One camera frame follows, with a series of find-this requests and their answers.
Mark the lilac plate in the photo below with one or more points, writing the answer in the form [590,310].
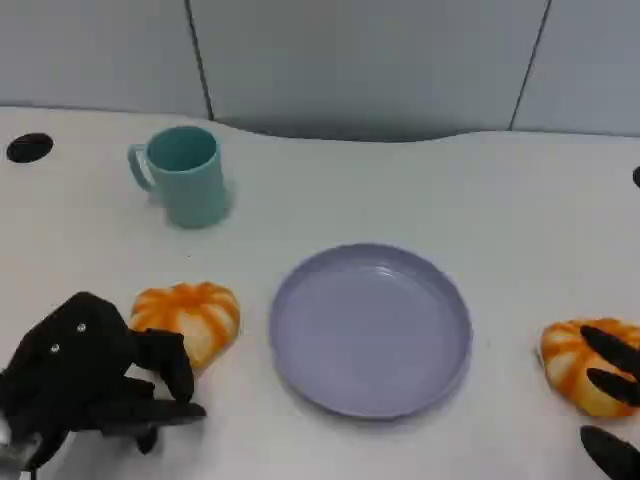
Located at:
[370,335]

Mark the pale green mug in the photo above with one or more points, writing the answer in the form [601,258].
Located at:
[192,185]

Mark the orange and white bread roll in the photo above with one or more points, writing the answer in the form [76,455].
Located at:
[200,312]
[567,360]

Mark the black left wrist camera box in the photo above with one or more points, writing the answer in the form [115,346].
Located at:
[70,345]

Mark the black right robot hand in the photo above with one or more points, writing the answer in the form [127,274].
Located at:
[612,350]

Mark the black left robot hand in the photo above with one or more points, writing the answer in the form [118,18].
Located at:
[172,370]

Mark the black table grommet hole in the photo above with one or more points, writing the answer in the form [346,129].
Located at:
[637,177]
[30,147]

